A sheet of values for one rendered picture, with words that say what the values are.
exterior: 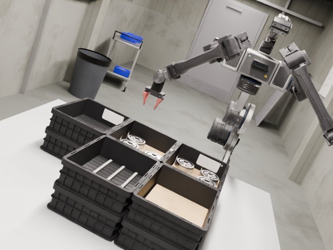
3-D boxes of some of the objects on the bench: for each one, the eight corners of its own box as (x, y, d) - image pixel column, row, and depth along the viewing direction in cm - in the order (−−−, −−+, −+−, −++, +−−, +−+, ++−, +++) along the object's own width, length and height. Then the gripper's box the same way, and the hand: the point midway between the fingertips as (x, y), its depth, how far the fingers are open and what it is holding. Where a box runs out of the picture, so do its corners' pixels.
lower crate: (89, 175, 188) (97, 154, 185) (143, 203, 183) (152, 182, 180) (43, 208, 150) (52, 182, 147) (110, 244, 146) (121, 218, 142)
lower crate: (76, 132, 231) (82, 113, 227) (119, 153, 226) (126, 135, 222) (37, 149, 193) (44, 127, 189) (89, 175, 188) (96, 154, 185)
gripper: (170, 84, 205) (159, 110, 208) (152, 76, 206) (141, 102, 210) (167, 85, 198) (156, 112, 202) (148, 76, 199) (138, 103, 203)
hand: (149, 105), depth 206 cm, fingers open, 6 cm apart
